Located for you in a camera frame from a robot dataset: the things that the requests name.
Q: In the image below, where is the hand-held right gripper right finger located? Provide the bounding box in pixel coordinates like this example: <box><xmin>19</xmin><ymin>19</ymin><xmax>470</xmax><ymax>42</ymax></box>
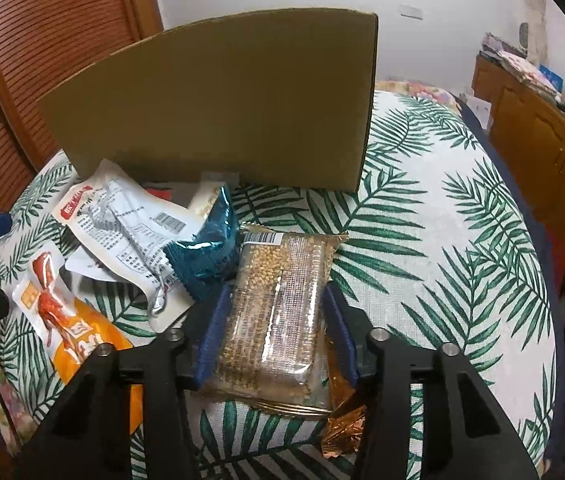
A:
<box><xmin>322</xmin><ymin>282</ymin><xmax>543</xmax><ymax>480</ymax></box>

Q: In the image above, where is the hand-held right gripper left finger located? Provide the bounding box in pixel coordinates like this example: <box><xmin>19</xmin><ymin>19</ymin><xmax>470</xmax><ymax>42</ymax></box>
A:
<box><xmin>12</xmin><ymin>281</ymin><xmax>236</xmax><ymax>480</ymax></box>

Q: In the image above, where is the clear grain bar packet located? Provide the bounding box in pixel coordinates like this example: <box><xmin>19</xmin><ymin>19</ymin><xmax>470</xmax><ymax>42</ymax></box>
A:
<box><xmin>197</xmin><ymin>222</ymin><xmax>350</xmax><ymax>418</ymax></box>

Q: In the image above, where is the teal snack packet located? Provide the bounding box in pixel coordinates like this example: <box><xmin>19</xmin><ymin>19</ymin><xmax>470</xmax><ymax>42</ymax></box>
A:
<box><xmin>165</xmin><ymin>186</ymin><xmax>241</xmax><ymax>304</ymax></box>

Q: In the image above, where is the copper foil snack packet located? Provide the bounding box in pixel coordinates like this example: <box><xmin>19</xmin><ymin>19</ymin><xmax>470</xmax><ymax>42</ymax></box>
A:
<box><xmin>319</xmin><ymin>340</ymin><xmax>369</xmax><ymax>457</ymax></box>

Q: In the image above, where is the orange snack packet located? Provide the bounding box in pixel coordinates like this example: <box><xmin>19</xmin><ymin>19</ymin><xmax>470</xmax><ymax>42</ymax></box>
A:
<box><xmin>10</xmin><ymin>252</ymin><xmax>144</xmax><ymax>436</ymax></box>

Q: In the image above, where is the white printed snack packet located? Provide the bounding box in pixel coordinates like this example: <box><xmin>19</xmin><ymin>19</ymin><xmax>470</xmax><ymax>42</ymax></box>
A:
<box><xmin>52</xmin><ymin>159</ymin><xmax>200</xmax><ymax>332</ymax></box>

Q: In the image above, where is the brown cardboard box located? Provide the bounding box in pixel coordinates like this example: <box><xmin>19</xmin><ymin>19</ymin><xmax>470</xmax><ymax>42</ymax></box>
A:
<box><xmin>36</xmin><ymin>7</ymin><xmax>379</xmax><ymax>194</ymax></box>

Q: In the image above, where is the leaf print cloth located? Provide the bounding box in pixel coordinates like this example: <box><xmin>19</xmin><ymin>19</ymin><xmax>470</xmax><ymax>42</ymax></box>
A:
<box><xmin>0</xmin><ymin>89</ymin><xmax>558</xmax><ymax>480</ymax></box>

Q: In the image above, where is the small beige snack packet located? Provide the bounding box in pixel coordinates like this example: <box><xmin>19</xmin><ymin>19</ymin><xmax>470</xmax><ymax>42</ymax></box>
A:
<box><xmin>186</xmin><ymin>172</ymin><xmax>240</xmax><ymax>222</ymax></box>

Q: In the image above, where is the wooden louvered wardrobe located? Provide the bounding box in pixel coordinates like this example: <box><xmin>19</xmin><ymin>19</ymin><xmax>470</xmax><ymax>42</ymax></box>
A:
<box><xmin>0</xmin><ymin>0</ymin><xmax>166</xmax><ymax>266</ymax></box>

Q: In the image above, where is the white box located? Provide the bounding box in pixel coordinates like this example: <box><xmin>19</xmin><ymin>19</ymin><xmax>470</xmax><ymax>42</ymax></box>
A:
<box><xmin>462</xmin><ymin>96</ymin><xmax>493</xmax><ymax>131</ymax></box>

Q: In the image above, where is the wooden cabinet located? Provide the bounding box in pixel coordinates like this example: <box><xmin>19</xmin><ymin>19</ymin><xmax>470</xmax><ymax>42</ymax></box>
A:
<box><xmin>472</xmin><ymin>54</ymin><xmax>565</xmax><ymax>266</ymax></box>

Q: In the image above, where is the stack of folded cloths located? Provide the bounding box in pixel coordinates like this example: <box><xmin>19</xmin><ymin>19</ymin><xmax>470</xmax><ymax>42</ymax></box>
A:
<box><xmin>479</xmin><ymin>32</ymin><xmax>563</xmax><ymax>97</ymax></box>

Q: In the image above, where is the blue box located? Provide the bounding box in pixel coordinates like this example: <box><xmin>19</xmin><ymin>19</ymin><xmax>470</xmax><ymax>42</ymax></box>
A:
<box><xmin>537</xmin><ymin>64</ymin><xmax>565</xmax><ymax>91</ymax></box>

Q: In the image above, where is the pale patterned curtain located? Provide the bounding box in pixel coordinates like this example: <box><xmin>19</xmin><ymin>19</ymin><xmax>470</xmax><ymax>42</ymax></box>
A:
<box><xmin>515</xmin><ymin>0</ymin><xmax>551</xmax><ymax>61</ymax></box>

